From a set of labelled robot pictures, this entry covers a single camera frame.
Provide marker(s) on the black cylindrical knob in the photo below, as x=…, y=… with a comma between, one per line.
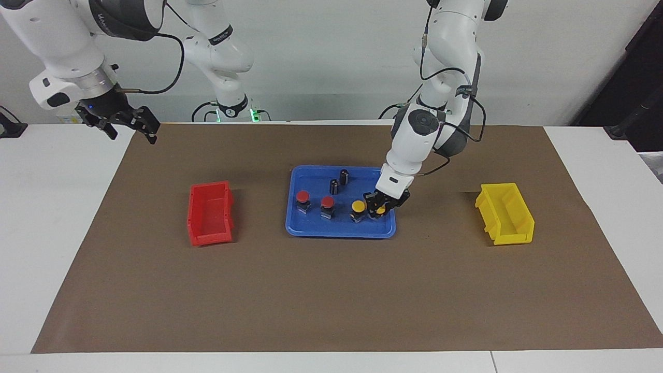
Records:
x=334, y=187
x=344, y=176

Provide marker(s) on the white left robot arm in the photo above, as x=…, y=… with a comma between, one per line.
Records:
x=430, y=129

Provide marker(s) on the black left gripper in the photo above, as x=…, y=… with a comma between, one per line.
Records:
x=388, y=198

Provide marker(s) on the black stand equipment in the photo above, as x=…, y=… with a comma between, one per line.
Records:
x=629, y=88

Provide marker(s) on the brown paper mat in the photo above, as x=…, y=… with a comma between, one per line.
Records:
x=331, y=295

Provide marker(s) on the yellow push button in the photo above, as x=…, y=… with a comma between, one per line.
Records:
x=358, y=206
x=381, y=210

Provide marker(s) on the yellow plastic bin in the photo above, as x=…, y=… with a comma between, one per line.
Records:
x=505, y=215

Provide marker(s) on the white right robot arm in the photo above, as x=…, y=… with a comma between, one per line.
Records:
x=57, y=46

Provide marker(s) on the red push button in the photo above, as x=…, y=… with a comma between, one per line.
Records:
x=327, y=202
x=302, y=196

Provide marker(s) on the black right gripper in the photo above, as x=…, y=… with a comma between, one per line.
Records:
x=111, y=111

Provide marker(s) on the blue plastic tray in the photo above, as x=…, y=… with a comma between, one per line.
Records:
x=342, y=228

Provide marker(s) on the black clamp mount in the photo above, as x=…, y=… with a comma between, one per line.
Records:
x=10, y=127

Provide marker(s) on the red plastic bin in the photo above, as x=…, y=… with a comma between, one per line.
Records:
x=210, y=217

